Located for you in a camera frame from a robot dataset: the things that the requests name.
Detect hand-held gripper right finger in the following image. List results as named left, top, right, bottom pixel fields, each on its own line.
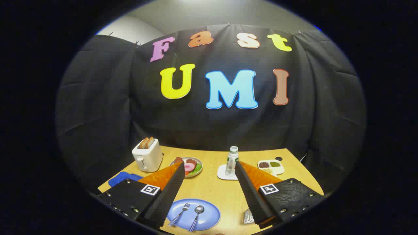
left=234, top=161, right=324, bottom=229

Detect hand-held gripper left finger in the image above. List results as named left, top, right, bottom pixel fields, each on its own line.
left=98, top=162, right=186, bottom=229

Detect checkered handle fork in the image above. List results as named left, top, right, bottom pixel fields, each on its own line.
left=168, top=203, right=191, bottom=227

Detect checkered handle spoon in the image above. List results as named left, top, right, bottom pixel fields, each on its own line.
left=188, top=205, right=205, bottom=232

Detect white divided spice dish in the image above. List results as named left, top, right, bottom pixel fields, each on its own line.
left=257, top=159, right=285, bottom=177

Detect white square coaster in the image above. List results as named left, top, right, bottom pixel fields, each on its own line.
left=217, top=164, right=239, bottom=180

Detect white drink bottle green label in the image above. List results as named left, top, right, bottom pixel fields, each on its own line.
left=225, top=146, right=239, bottom=177

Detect blue round plate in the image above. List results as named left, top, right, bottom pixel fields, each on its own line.
left=167, top=198, right=221, bottom=231

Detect grey plate of food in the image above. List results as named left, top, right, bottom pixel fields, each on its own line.
left=169, top=157, right=203, bottom=178

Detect white toaster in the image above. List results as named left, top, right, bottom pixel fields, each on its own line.
left=132, top=138, right=164, bottom=173

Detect blue folded cloth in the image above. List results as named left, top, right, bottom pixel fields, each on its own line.
left=108, top=171, right=144, bottom=187

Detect metal wire basket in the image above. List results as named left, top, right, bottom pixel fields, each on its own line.
left=242, top=208, right=256, bottom=225

